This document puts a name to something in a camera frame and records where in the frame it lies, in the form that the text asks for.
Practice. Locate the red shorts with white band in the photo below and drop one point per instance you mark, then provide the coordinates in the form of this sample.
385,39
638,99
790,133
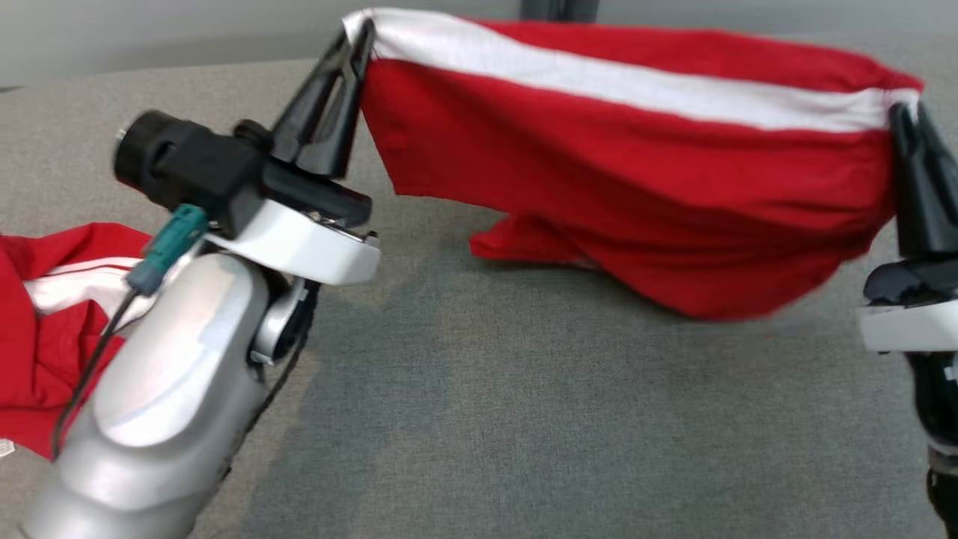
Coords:
636,187

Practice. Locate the red shirt with striped cuffs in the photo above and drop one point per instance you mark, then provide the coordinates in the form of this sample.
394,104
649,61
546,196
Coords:
45,359

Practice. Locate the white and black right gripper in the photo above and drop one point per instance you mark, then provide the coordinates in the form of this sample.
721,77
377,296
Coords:
913,326

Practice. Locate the dark grey post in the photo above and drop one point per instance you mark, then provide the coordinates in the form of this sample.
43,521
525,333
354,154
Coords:
557,9

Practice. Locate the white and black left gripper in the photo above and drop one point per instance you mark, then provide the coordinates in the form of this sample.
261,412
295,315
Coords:
307,243

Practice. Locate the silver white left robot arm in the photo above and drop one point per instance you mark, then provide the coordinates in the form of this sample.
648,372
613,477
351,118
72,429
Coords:
172,389

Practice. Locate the teal left camera connector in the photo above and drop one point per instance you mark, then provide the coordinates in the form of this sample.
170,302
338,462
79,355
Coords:
168,247

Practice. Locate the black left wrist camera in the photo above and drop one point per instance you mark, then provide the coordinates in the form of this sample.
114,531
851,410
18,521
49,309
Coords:
217,172

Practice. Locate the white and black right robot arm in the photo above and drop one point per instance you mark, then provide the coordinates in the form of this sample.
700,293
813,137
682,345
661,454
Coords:
939,397

